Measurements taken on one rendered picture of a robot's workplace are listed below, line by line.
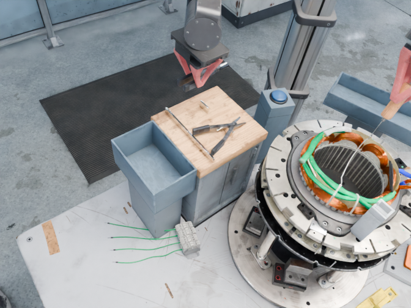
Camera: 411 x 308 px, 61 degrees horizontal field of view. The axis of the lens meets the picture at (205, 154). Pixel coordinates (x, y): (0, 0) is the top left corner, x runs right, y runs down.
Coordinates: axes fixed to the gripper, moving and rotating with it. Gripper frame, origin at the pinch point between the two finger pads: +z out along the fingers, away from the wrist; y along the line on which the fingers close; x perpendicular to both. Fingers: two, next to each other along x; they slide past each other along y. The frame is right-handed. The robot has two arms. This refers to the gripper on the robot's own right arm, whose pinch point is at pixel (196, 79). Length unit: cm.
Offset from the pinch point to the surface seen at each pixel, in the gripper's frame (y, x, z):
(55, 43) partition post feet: -186, 26, 118
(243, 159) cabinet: 12.3, 7.2, 19.6
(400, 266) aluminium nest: 55, 30, 38
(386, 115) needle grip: 32.0, 12.5, -10.8
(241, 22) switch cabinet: -133, 162, 114
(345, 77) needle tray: 10.9, 46.2, 12.9
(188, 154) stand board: 7.9, -6.7, 12.0
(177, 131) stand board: 1.1, -5.0, 12.1
